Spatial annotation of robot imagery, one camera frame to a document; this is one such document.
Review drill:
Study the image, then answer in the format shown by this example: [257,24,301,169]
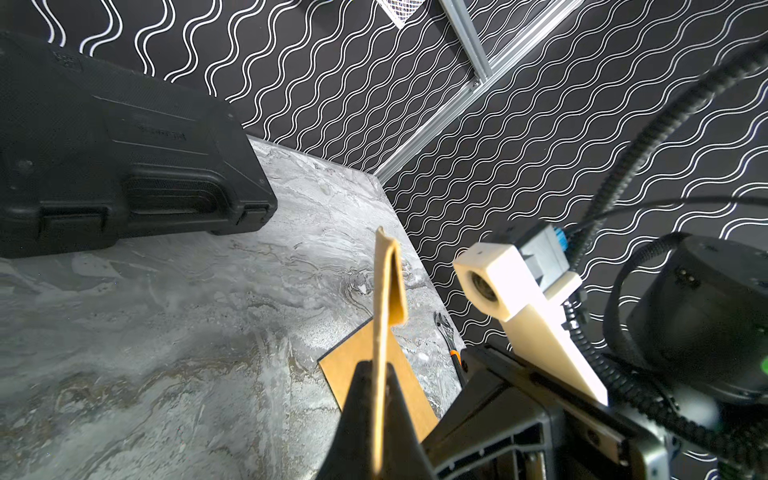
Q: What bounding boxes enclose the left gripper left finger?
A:
[316,361,373,479]

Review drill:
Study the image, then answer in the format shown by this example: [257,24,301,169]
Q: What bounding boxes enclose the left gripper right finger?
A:
[381,363,435,479]

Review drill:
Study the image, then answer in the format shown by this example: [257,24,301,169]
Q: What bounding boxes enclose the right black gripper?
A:
[422,345,671,479]

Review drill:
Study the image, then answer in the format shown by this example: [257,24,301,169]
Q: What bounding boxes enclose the brown file bag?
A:
[317,317,442,445]
[370,227,408,479]

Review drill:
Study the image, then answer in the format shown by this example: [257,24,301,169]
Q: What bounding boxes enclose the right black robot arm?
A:
[422,41,767,479]

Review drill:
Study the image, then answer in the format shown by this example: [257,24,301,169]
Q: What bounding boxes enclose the black plastic tool case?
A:
[1,31,278,258]

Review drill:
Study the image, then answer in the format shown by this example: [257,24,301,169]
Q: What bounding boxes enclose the orange handled adjustable wrench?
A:
[433,312,466,387]

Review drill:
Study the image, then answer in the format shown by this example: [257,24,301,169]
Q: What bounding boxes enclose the white wire mesh basket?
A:
[376,0,425,29]

